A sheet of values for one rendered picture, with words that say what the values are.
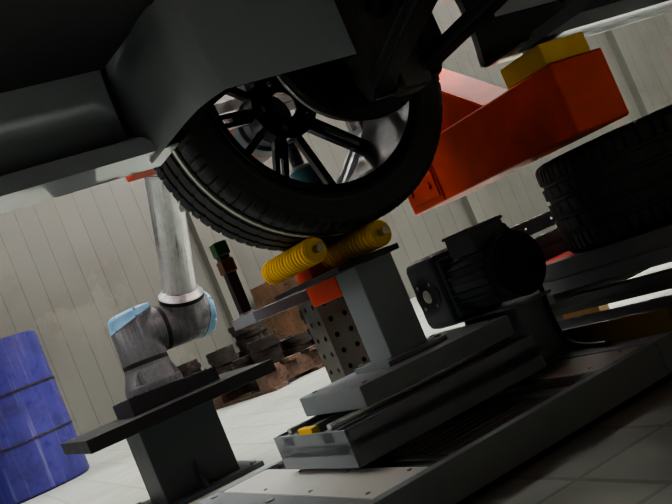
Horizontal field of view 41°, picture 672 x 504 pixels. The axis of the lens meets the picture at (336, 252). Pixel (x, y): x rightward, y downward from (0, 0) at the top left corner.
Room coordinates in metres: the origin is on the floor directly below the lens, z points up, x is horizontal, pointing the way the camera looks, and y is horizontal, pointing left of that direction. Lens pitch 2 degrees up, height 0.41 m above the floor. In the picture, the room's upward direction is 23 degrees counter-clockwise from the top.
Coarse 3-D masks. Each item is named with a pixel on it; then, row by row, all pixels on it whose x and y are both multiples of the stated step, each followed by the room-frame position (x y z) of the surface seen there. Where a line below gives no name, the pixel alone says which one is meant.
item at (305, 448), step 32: (480, 352) 1.94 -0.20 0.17; (512, 352) 1.89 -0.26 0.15; (416, 384) 1.85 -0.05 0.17; (448, 384) 1.81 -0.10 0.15; (480, 384) 1.84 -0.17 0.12; (512, 384) 1.88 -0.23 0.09; (320, 416) 1.96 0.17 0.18; (352, 416) 1.78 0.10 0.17; (384, 416) 1.73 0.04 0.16; (416, 416) 1.76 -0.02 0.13; (448, 416) 1.79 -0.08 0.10; (288, 448) 1.95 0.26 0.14; (320, 448) 1.80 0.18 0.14; (352, 448) 1.69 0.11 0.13; (384, 448) 1.72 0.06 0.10
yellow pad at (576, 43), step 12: (576, 36) 1.94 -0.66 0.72; (540, 48) 1.88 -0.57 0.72; (552, 48) 1.90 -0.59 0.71; (564, 48) 1.91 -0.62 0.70; (576, 48) 1.93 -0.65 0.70; (588, 48) 1.95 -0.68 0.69; (516, 60) 1.95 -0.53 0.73; (528, 60) 1.92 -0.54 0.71; (540, 60) 1.89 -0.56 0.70; (552, 60) 1.89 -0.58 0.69; (504, 72) 1.99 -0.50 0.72; (516, 72) 1.96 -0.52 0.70; (528, 72) 1.93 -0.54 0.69
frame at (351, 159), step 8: (352, 128) 2.25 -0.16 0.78; (360, 128) 2.22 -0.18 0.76; (360, 136) 2.21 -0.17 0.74; (352, 152) 2.24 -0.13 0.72; (344, 160) 2.24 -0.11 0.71; (352, 160) 2.18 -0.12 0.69; (344, 168) 2.22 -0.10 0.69; (352, 168) 2.18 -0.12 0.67; (344, 176) 2.18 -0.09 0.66; (176, 200) 2.02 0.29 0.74
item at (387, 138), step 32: (256, 96) 1.99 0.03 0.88; (224, 128) 1.76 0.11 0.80; (256, 128) 2.01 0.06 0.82; (288, 128) 2.01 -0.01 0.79; (320, 128) 2.08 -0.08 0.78; (384, 128) 2.07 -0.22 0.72; (256, 160) 1.78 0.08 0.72; (288, 160) 2.03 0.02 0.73; (384, 160) 1.94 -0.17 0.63; (320, 192) 1.84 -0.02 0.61
